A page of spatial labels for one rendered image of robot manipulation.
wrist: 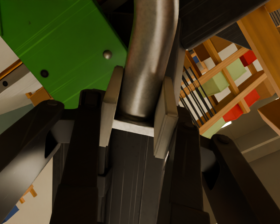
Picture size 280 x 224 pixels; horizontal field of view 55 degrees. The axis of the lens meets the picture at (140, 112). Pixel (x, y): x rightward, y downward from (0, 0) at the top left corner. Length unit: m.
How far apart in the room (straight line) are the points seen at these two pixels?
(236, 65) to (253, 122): 6.01
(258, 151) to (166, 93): 7.67
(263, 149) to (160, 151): 7.68
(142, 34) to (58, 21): 0.17
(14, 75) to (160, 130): 0.39
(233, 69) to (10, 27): 3.54
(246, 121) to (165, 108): 9.55
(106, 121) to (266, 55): 0.98
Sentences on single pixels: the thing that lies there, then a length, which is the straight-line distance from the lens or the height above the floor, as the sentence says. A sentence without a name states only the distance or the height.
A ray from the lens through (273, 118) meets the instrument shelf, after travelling 0.77.
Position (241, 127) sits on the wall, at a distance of 9.76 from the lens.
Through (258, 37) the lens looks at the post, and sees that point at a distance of 1.10.
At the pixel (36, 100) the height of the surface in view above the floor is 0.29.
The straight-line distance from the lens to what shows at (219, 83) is 3.54.
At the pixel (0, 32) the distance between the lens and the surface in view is 0.36.
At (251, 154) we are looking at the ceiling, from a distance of 7.85.
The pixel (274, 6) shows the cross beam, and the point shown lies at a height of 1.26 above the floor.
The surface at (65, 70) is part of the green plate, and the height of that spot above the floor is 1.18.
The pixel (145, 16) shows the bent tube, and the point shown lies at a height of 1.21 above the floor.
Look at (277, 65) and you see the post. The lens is 1.12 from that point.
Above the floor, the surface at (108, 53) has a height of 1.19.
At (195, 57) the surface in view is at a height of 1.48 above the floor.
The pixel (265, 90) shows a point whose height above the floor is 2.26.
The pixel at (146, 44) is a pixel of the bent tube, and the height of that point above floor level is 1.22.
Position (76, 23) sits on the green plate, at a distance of 0.33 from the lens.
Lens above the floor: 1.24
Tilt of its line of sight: 5 degrees up
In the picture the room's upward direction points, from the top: 148 degrees clockwise
